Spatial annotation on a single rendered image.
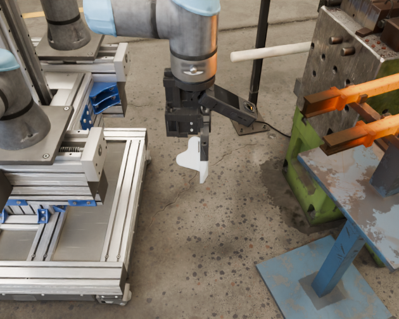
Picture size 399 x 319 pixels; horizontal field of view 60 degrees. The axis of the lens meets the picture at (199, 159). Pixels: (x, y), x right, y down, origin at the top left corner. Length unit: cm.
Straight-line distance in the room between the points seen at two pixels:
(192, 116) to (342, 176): 58
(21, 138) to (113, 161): 82
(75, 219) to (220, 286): 68
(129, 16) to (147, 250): 129
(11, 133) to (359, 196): 91
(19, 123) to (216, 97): 55
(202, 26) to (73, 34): 89
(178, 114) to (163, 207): 122
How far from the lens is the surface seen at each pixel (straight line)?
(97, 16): 55
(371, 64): 122
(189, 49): 53
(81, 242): 151
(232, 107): 61
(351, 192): 103
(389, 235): 99
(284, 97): 250
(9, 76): 92
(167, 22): 52
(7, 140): 100
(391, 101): 133
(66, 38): 136
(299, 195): 183
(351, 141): 77
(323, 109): 85
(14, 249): 160
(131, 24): 54
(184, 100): 61
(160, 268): 163
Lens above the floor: 146
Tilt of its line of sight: 47 degrees down
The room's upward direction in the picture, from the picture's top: straight up
